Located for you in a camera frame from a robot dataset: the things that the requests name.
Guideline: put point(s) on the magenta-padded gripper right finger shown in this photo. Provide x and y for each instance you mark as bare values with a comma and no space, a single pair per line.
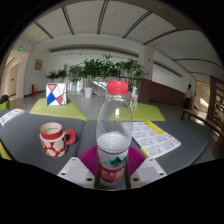
148,171

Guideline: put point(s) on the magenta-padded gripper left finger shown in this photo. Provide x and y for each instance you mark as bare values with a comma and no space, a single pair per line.
77,171

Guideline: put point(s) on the clear red-capped water bottle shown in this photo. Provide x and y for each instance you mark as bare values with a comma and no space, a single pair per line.
113,133

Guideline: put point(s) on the printed sheet with yellow patches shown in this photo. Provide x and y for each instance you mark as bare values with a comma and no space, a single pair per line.
155,138

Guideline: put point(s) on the red floral mug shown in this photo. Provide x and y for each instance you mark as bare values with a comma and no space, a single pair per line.
53,141

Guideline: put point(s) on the lime green table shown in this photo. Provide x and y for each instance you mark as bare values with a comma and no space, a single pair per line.
56,110
148,113

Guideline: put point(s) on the small clear drink bottle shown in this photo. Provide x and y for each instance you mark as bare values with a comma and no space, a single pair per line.
134,99

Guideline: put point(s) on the yellow chair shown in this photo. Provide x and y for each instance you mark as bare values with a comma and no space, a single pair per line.
3,151

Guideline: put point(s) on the wooden bench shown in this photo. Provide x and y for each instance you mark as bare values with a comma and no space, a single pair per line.
203,116

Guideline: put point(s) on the white box with coloured triangles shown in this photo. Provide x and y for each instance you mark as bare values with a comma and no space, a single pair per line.
56,95

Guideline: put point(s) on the white printed booklet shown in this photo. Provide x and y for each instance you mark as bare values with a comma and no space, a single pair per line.
10,116

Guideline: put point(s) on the person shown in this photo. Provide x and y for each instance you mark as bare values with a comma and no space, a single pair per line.
189,95

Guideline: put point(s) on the red fire extinguisher cabinet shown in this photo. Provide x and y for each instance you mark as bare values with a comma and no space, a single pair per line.
34,89

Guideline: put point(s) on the lime green chair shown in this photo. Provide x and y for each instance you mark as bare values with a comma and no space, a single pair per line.
4,106

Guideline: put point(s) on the row of potted plants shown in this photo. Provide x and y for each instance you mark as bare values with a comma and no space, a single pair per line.
100,68

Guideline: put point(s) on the green exit sign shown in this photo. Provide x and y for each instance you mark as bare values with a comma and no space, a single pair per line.
20,48

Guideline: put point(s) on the framed wall picture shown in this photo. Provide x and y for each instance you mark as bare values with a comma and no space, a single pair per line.
38,64

